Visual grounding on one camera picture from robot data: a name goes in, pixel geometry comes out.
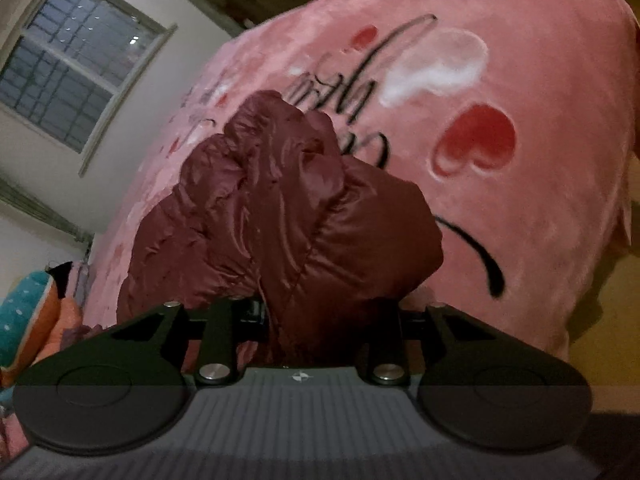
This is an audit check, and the teal and orange pillow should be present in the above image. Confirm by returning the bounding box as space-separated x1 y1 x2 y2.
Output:
0 271 82 388

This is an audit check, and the pink heart-print bed blanket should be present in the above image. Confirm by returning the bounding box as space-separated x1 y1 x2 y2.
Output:
0 0 640 466

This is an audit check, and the maroon puffer jacket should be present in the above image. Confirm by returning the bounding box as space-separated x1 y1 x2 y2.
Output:
117 91 444 367

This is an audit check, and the barred window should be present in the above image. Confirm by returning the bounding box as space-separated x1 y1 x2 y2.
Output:
1 0 177 174

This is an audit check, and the grey checked curtain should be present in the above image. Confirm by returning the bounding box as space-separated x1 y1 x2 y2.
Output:
0 174 93 244

